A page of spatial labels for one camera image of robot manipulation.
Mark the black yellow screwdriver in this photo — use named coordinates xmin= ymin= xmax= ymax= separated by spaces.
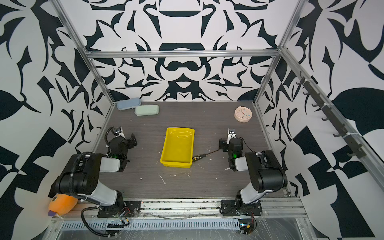
xmin=192 ymin=149 xmax=220 ymax=162

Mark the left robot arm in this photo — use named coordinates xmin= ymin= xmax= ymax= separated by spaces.
xmin=53 ymin=134 xmax=138 ymax=218

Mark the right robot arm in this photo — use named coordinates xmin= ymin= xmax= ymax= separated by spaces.
xmin=219 ymin=138 xmax=288 ymax=217

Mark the yellow plastic bin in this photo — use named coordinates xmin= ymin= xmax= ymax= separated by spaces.
xmin=160 ymin=128 xmax=195 ymax=169

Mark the green glasses case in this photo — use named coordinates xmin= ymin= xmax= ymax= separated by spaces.
xmin=135 ymin=105 xmax=160 ymax=117

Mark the pink round clock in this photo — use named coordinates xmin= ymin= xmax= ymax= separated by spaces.
xmin=234 ymin=106 xmax=253 ymax=123

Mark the blue glasses case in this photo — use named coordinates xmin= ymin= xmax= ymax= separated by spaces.
xmin=116 ymin=98 xmax=141 ymax=111

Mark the orange plush toy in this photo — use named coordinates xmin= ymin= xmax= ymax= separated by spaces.
xmin=48 ymin=194 xmax=78 ymax=217

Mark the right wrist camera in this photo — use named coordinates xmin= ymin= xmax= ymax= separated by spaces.
xmin=227 ymin=129 xmax=236 ymax=145

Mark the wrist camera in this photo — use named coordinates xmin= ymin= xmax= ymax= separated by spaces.
xmin=113 ymin=127 xmax=125 ymax=138
xmin=227 ymin=129 xmax=236 ymax=145

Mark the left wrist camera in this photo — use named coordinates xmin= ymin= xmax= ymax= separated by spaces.
xmin=113 ymin=127 xmax=125 ymax=138

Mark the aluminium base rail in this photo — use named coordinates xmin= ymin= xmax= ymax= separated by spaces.
xmin=50 ymin=197 xmax=308 ymax=221

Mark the black wall hook rack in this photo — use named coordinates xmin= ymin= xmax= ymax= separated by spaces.
xmin=297 ymin=73 xmax=367 ymax=159

